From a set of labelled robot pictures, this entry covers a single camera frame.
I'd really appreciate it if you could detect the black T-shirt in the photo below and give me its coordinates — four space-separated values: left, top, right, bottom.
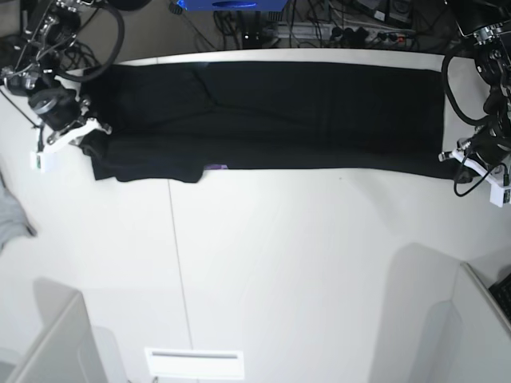
81 61 453 184

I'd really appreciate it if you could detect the white partition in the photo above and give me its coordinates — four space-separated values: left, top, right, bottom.
416 263 510 382
1 278 109 382

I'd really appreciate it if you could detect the white partition right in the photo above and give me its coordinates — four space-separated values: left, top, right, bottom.
416 263 510 382

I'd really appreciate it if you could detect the black keyboard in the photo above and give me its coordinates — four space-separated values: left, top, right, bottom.
489 274 511 320

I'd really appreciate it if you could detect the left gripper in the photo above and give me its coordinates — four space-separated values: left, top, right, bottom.
438 124 510 184

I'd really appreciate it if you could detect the blue box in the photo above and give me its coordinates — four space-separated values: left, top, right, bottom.
175 0 287 12

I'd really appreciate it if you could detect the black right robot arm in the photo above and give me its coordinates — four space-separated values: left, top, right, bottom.
1 1 125 163

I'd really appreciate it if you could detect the grey cloth at left edge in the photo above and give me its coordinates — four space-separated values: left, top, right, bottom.
1 172 38 252

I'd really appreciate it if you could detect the white partition left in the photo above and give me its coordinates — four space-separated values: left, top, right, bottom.
1 278 109 382

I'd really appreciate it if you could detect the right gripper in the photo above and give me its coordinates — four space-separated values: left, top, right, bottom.
28 86 113 160

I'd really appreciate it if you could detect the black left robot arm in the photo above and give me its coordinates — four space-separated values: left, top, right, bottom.
438 1 510 192

